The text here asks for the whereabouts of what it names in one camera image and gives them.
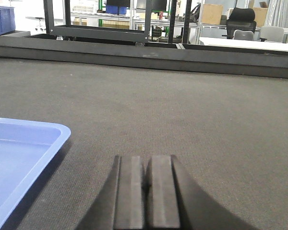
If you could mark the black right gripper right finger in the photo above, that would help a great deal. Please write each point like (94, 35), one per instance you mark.
(176, 202)

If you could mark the grey chair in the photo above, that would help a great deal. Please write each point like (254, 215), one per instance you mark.
(271, 34)

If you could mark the blue plastic tray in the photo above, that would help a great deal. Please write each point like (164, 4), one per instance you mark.
(26, 148)

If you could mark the white table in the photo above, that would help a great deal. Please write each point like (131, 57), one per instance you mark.
(208, 41)

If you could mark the black office chair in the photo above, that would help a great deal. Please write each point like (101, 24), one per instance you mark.
(240, 19)

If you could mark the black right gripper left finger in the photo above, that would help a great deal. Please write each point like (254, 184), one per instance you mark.
(120, 203)

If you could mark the black table edge rail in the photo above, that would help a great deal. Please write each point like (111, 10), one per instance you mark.
(191, 58)

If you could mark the blue storage crate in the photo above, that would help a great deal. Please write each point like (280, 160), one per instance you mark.
(7, 19)

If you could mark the cardboard box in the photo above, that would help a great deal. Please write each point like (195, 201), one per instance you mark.
(211, 14)

